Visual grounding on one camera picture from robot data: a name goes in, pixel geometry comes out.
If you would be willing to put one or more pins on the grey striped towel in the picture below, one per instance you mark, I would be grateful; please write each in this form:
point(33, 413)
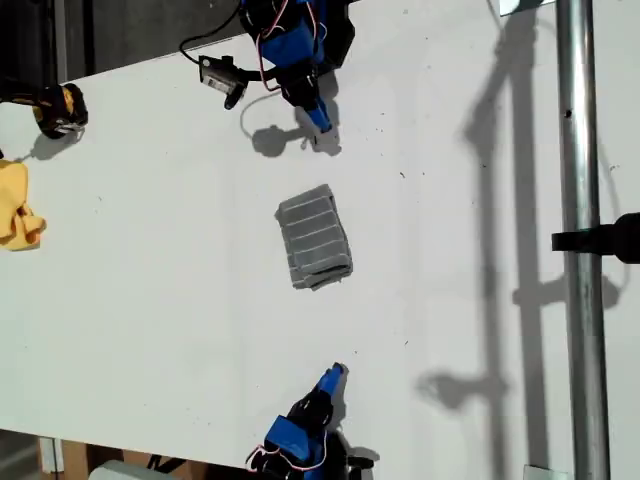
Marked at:
point(312, 235)

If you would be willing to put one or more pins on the dark slatted furniture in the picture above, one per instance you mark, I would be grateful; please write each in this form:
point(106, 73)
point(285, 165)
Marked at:
point(30, 35)

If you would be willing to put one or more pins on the black clamp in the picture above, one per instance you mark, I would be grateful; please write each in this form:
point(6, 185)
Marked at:
point(600, 239)

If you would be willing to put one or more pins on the yellow cloth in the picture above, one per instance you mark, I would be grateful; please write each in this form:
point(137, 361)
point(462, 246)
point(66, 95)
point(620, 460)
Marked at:
point(12, 200)

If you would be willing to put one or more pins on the short black camera stalk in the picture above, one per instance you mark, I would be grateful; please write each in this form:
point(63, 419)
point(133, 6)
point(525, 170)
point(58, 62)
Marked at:
point(262, 77)

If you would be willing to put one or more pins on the black camera box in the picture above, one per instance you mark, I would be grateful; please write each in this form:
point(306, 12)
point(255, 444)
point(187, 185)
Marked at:
point(357, 465)
point(217, 75)

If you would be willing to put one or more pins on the steel post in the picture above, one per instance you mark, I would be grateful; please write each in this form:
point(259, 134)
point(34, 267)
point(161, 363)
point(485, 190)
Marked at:
point(580, 150)

